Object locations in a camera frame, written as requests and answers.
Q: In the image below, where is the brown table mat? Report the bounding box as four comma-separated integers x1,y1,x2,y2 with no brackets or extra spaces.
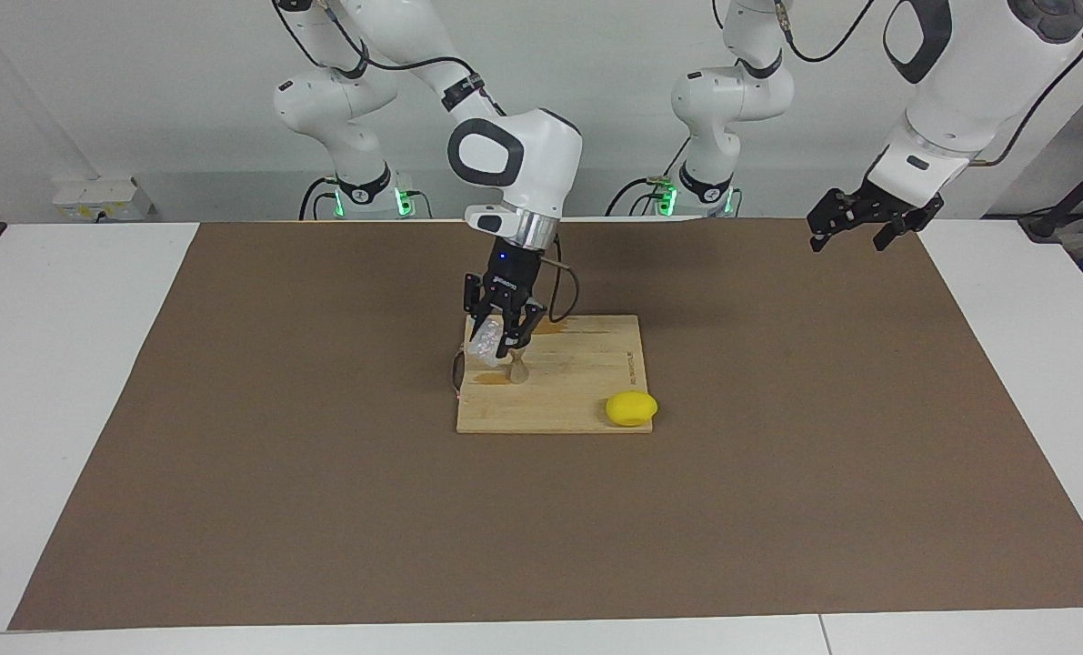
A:
6,217,1083,631

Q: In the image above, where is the yellow lemon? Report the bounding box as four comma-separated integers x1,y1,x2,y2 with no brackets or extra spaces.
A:
606,390,659,427

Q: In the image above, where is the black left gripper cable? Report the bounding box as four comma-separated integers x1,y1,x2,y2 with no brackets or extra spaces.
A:
777,0,1083,167

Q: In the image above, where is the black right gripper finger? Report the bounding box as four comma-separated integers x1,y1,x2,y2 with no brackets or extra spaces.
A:
496,305,547,358
466,273,503,342

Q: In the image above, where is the black base cable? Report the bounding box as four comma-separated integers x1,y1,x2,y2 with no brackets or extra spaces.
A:
606,132,692,217
299,176,340,221

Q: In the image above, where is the white power strip box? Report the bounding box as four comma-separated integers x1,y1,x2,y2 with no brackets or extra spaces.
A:
52,176,156,222

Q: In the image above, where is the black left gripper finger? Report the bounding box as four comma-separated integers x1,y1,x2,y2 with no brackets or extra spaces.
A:
873,217,928,251
807,188,869,253

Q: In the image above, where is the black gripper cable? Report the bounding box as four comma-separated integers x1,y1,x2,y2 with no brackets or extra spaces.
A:
777,0,1083,167
273,0,581,326

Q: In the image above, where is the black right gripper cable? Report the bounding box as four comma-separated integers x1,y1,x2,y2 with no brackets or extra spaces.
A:
273,0,581,326

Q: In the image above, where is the black stand with rod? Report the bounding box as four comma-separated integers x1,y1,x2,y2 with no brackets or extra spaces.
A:
1017,146,1083,243

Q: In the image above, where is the wooden cutting board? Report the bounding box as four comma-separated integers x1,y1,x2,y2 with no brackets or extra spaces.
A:
450,314,656,435

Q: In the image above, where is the clear plastic cup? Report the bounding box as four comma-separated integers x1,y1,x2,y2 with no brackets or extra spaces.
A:
468,314,506,368

